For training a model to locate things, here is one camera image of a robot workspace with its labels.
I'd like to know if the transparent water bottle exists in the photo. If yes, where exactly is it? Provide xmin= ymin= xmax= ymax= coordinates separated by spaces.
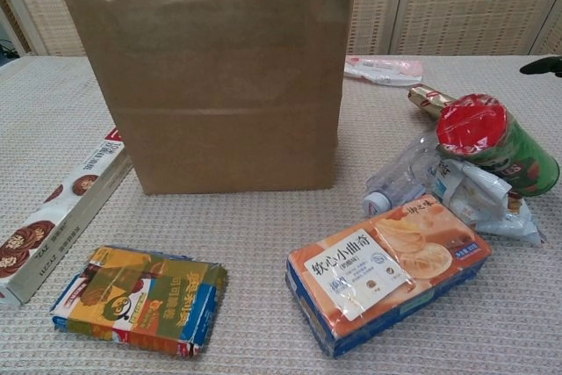
xmin=362 ymin=131 xmax=444 ymax=217

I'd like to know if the orange biscuit package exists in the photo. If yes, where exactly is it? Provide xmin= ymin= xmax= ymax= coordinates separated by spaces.
xmin=285 ymin=193 xmax=493 ymax=359

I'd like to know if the colourful snack packet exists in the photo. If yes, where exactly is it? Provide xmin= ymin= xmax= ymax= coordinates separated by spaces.
xmin=50 ymin=245 xmax=229 ymax=357

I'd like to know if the silver crinkled snack bag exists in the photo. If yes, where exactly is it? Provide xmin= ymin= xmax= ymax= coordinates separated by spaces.
xmin=432 ymin=159 xmax=540 ymax=248

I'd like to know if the beige woven tablecloth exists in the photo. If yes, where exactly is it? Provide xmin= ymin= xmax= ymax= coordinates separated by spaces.
xmin=0 ymin=54 xmax=562 ymax=375

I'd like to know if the bamboo folding screen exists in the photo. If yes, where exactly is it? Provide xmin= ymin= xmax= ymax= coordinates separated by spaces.
xmin=0 ymin=0 xmax=562 ymax=58

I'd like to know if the brown paper bag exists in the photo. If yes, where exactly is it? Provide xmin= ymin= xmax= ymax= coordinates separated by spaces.
xmin=60 ymin=0 xmax=355 ymax=196

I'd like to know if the pink white wipes pack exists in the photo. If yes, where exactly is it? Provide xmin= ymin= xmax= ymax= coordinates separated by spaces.
xmin=343 ymin=54 xmax=424 ymax=87

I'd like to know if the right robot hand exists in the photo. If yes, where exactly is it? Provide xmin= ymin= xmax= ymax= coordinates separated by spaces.
xmin=520 ymin=57 xmax=562 ymax=78

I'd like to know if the red round snack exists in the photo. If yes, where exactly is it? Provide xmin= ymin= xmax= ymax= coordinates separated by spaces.
xmin=435 ymin=92 xmax=561 ymax=198

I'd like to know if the brown gold snack packet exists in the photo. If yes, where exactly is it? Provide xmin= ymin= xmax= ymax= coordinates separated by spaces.
xmin=407 ymin=84 xmax=462 ymax=115

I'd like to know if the long white cookie box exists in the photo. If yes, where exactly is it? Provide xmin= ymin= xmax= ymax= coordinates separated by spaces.
xmin=0 ymin=127 xmax=133 ymax=306

